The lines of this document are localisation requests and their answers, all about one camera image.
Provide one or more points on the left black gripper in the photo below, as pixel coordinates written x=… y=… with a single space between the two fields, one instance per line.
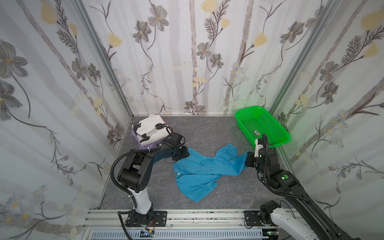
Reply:
x=179 y=151

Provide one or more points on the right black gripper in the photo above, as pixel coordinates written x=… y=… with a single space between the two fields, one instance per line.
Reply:
x=255 y=160

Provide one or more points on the blue t shirt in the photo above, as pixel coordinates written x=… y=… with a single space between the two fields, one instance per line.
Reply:
x=198 y=175

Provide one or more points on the green plastic basket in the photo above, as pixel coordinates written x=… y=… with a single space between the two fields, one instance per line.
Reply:
x=258 y=118

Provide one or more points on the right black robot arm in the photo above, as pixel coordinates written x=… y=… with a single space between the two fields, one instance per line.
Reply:
x=317 y=225

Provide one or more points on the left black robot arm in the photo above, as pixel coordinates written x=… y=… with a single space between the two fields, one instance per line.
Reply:
x=132 y=171

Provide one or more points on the red folded shirt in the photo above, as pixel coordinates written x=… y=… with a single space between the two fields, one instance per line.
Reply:
x=168 y=128

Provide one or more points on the purple folded shirt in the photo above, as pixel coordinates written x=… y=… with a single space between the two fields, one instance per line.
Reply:
x=155 y=137

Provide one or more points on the white black folded shirt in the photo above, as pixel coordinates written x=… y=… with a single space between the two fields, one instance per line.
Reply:
x=144 y=126

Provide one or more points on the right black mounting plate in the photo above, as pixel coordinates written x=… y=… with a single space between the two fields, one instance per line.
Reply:
x=255 y=218

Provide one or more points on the black mounting plate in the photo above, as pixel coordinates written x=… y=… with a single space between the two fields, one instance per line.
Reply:
x=255 y=218
x=151 y=219

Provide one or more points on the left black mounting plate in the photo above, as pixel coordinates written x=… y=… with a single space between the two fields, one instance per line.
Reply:
x=151 y=219

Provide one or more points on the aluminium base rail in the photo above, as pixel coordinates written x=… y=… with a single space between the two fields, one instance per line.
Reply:
x=105 y=225

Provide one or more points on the white slotted cable duct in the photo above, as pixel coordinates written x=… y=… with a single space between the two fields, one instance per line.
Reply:
x=225 y=234

